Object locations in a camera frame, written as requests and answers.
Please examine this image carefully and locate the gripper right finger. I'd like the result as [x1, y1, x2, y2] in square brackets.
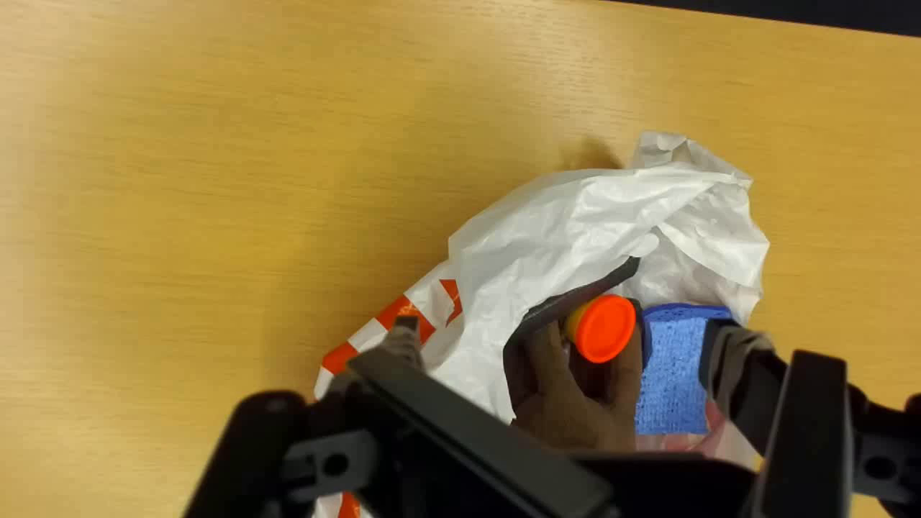
[698, 318, 853, 518]

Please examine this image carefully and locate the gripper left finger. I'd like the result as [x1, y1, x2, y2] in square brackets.
[344, 314, 619, 518]

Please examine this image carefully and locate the brown plush toy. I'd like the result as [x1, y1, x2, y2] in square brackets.
[501, 305, 643, 455]

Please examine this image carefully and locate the blue sponge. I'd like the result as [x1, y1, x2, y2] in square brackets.
[633, 302, 737, 440]

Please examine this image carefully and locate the white orange striped plastic bag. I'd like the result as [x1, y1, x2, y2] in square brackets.
[314, 128, 774, 518]

